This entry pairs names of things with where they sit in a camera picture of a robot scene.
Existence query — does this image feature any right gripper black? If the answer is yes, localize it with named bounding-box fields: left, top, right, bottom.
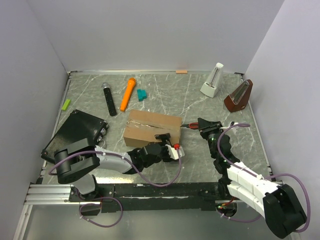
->
left=197, top=118, right=224, bottom=159

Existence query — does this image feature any red black utility knife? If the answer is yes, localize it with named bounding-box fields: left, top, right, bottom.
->
left=180, top=122, right=199, bottom=130

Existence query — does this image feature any brown cardboard express box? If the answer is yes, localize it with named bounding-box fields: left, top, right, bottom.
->
left=123, top=109, right=183, bottom=148

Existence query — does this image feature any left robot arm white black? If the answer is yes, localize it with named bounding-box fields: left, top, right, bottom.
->
left=49, top=133, right=181, bottom=201

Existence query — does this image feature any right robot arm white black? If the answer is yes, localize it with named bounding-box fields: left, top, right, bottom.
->
left=197, top=117, right=311, bottom=239

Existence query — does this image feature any brown wooden metronome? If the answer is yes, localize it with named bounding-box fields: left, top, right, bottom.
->
left=224, top=79, right=253, bottom=113

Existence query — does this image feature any white metronome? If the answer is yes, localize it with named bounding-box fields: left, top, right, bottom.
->
left=200, top=62, right=224, bottom=98

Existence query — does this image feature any teal plastic block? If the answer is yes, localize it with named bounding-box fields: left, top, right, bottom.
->
left=137, top=89, right=147, bottom=102

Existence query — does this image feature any orange tape piece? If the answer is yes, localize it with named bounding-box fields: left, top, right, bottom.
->
left=175, top=70, right=188, bottom=74

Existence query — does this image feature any black microphone silver head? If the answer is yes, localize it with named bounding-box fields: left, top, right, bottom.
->
left=101, top=82, right=117, bottom=117

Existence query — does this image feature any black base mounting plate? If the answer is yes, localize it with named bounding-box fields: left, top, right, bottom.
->
left=68, top=182, right=232, bottom=213

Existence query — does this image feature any black speaker case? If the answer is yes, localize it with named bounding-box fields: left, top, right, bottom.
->
left=41, top=109, right=109, bottom=164

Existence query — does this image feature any green plastic block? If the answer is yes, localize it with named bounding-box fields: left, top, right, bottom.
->
left=61, top=99, right=71, bottom=111

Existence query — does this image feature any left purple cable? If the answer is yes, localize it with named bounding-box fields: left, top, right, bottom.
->
left=48, top=147, right=183, bottom=228

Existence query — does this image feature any purple cable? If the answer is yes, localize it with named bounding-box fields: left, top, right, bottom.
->
left=48, top=147, right=183, bottom=228
left=216, top=122, right=312, bottom=233

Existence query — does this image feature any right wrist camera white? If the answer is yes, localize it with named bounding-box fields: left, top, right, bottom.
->
left=221, top=121, right=238, bottom=131

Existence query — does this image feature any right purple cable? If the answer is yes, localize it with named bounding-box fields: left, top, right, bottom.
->
left=216, top=122, right=312, bottom=233

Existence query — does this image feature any aluminium rail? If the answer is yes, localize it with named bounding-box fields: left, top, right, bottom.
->
left=23, top=183, right=76, bottom=206

